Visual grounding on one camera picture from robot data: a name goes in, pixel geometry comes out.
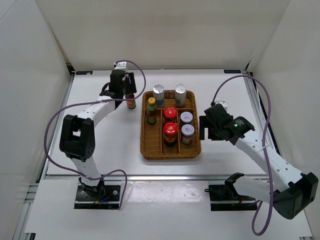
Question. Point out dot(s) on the white-lid spice jar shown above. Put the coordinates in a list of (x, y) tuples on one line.
[(186, 117), (187, 133)]

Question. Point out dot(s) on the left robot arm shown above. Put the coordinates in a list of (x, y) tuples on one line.
[(77, 140)]

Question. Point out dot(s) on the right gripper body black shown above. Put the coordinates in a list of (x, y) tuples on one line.
[(213, 133)]

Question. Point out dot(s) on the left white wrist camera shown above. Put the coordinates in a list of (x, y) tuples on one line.
[(121, 65)]

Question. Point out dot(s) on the blue-label pellet jar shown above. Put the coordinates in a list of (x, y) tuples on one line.
[(180, 93), (159, 95)]

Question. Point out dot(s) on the yellow-cap sauce bottle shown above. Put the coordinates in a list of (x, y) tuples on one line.
[(151, 111), (130, 101)]

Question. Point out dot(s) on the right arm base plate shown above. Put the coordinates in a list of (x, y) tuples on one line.
[(221, 201)]

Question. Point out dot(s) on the red-lid chili jar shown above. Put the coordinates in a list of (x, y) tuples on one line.
[(170, 133), (170, 114)]

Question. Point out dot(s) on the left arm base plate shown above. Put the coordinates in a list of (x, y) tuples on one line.
[(106, 196)]

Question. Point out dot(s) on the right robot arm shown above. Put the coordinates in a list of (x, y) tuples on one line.
[(288, 190)]

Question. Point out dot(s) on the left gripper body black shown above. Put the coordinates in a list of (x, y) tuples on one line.
[(126, 88)]

